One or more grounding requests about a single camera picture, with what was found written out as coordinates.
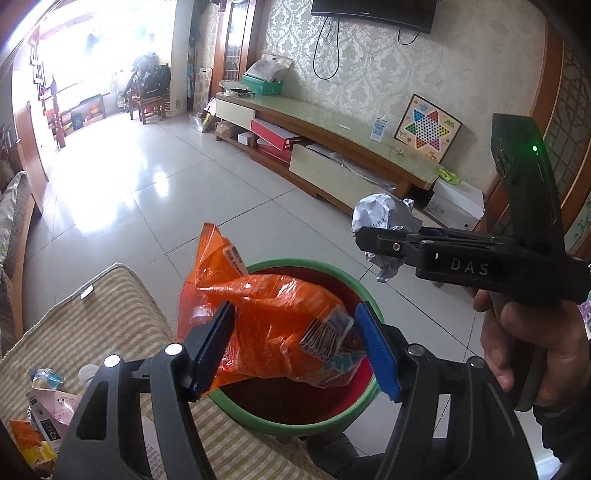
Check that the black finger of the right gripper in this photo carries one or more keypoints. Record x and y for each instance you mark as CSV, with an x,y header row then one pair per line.
x,y
414,247

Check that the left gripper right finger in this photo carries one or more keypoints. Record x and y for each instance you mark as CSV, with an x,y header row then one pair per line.
x,y
455,420

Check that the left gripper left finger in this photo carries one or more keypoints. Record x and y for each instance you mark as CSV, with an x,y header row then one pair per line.
x,y
105,437

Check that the silver foil wrapper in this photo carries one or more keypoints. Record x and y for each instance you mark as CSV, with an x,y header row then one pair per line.
x,y
383,211

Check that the orange snack bag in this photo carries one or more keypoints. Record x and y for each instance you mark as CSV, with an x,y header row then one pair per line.
x,y
285,327

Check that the yellow orange snack packet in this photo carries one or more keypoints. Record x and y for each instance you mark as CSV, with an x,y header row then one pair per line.
x,y
32,446

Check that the person's right hand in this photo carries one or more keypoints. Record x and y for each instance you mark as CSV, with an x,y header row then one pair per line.
x,y
560,331

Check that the pink white wrapper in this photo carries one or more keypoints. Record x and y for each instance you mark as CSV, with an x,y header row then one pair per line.
x,y
52,411

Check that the white cardboard box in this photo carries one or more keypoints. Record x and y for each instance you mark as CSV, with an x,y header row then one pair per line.
x,y
456,206

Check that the long wooden TV cabinet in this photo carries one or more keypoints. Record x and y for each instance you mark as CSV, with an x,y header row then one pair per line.
x,y
390,160

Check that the chinese checkers board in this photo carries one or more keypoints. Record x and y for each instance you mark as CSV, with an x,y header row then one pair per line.
x,y
427,129

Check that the striped beige table mat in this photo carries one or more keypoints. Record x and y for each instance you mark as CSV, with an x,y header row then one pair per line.
x,y
119,316

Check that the red bin green rim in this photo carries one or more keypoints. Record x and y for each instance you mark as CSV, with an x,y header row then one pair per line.
x,y
285,408

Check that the green box on cabinet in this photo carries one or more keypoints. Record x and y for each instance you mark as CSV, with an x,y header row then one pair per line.
x,y
262,87

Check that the striped beige sofa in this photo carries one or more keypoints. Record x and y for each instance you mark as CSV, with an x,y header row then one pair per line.
x,y
17,205

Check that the wooden chair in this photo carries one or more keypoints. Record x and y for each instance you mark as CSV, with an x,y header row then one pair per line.
x,y
145,107

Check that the black wall television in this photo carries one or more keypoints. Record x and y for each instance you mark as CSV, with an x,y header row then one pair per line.
x,y
416,15

